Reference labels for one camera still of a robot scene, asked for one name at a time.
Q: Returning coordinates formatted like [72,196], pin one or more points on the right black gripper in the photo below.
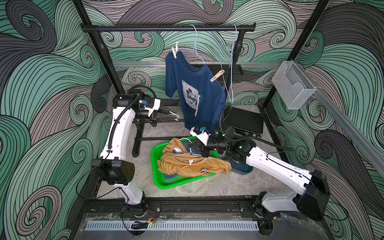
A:
[202,147]

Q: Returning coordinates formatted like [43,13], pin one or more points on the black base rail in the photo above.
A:
[164,208]

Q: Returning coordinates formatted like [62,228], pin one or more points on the tan yellow t-shirt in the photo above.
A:
[190,166]

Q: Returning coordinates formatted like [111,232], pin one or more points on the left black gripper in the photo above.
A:
[157,119]

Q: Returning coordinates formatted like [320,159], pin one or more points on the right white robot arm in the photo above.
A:
[310,191]

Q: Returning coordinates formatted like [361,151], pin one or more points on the light blue t-shirt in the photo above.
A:
[191,151]

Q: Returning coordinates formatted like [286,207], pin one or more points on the white slotted cable duct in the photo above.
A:
[178,225]

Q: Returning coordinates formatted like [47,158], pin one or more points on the black clothes rack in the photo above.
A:
[95,33]

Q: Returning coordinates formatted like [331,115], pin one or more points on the light blue wire hanger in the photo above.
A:
[228,82]

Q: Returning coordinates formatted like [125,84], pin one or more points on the black wall cable tray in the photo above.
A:
[236,75]

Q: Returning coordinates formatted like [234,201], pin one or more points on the pink white clothespin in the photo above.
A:
[217,75]

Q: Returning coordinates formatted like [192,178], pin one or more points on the white wire hanger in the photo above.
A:
[178,147]

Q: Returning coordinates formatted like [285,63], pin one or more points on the black case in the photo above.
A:
[244,123]

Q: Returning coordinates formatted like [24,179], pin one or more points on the dark navy t-shirt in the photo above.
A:
[201,99]

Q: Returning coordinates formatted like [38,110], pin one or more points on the clear mesh wall holder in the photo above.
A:
[293,84]

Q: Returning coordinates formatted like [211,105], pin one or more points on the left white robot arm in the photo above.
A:
[137,107]

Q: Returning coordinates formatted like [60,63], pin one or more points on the green plastic basket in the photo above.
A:
[159,179]

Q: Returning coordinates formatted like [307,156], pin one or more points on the dark teal plastic bin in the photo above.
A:
[238,163]

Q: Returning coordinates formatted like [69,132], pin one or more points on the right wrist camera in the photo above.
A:
[201,133]

